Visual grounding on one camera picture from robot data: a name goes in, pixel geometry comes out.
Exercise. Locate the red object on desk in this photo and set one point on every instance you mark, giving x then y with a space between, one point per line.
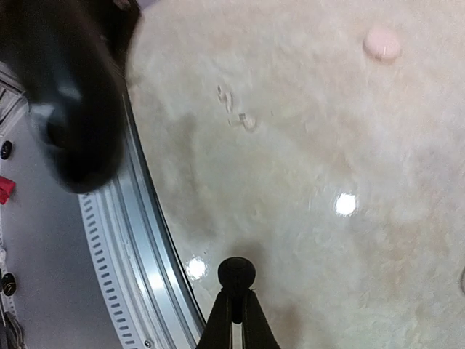
6 188

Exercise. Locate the aluminium front rail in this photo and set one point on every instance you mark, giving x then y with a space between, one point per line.
144 286

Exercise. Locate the white stem earbud left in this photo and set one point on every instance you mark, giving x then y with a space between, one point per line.
226 98

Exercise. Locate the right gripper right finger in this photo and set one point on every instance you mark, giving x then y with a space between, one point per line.
256 332

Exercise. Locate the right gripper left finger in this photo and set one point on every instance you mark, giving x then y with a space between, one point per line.
218 330

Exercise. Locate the pink round charging case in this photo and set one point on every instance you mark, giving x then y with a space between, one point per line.
382 43

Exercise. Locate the black earbud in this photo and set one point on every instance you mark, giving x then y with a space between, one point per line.
236 275

